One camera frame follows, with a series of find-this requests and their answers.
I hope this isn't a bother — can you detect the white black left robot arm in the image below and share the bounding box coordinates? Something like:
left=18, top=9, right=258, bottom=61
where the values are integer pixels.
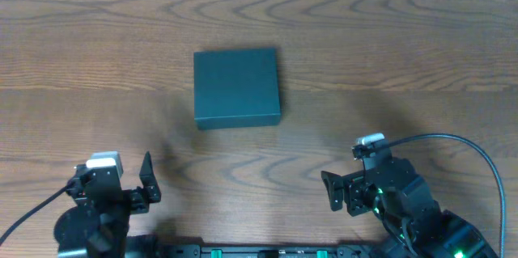
left=53, top=151, right=161, bottom=257

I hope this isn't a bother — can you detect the dark green gift box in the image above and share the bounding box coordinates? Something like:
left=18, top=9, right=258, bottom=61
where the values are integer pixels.
left=193, top=48, right=281, bottom=130

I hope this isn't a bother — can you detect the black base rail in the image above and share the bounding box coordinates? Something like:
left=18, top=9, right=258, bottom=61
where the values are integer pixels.
left=156, top=244, right=372, bottom=258

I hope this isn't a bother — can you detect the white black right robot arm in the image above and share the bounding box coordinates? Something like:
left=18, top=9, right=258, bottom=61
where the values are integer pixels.
left=321, top=157, right=497, bottom=258

